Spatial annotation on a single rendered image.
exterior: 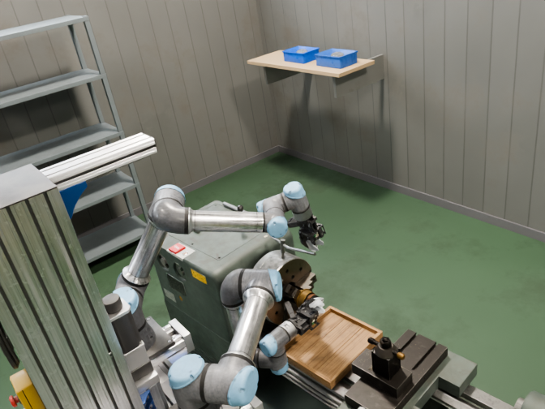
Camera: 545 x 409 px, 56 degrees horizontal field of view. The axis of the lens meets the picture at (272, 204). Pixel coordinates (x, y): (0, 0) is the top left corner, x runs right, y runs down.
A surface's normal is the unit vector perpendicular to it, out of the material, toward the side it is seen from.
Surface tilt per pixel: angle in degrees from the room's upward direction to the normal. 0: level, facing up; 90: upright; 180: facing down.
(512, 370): 0
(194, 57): 90
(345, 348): 0
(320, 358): 0
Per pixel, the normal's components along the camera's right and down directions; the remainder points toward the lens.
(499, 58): -0.77, 0.40
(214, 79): 0.62, 0.29
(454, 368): -0.15, -0.87
